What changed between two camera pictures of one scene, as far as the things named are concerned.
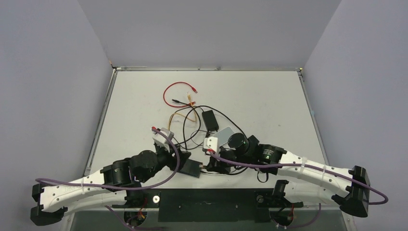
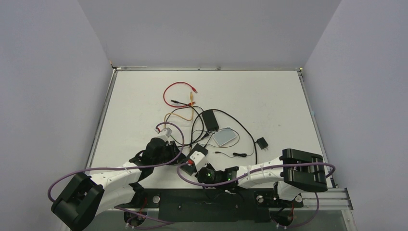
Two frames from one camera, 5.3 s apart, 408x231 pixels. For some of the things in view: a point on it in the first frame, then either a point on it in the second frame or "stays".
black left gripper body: [166, 159] stays
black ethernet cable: [214, 109] to [229, 114]
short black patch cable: [178, 101] stays
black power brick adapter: [210, 121] stays
